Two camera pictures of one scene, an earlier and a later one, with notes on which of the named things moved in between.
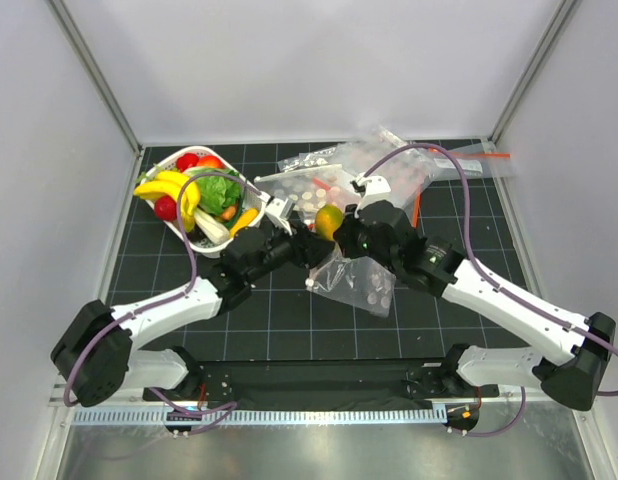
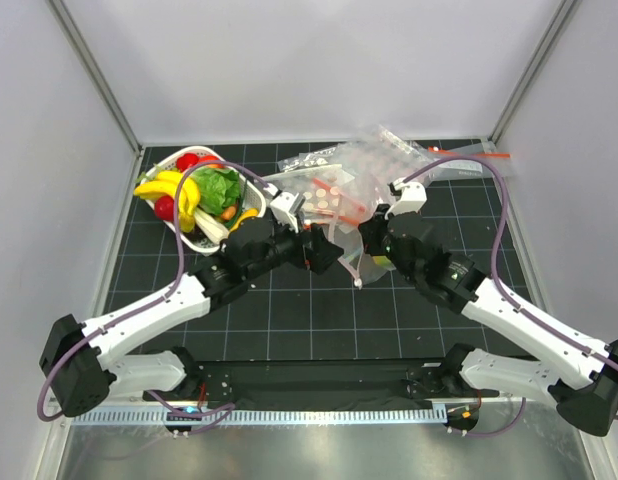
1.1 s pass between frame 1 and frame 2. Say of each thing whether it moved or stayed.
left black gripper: stayed
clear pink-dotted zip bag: moved
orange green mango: moved
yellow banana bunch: stayed
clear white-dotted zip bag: stayed
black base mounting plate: stayed
